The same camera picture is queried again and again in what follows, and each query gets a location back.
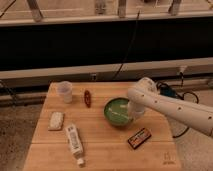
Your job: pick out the white tube with cap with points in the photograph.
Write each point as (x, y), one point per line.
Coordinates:
(75, 144)

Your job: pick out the clear plastic cup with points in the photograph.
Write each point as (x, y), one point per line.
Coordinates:
(64, 90)

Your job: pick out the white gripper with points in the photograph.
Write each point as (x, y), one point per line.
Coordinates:
(135, 110)

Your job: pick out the black orange small box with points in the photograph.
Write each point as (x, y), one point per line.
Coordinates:
(139, 138)

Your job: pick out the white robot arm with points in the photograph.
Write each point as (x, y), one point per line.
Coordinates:
(197, 116)

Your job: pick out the green ceramic bowl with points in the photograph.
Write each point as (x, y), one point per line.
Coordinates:
(116, 113)

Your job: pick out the small dark red object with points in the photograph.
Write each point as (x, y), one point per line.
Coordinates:
(87, 98)

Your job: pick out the white rectangular sponge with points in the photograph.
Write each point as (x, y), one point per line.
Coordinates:
(56, 121)

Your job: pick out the white wall plug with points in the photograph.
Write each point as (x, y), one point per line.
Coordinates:
(182, 69)

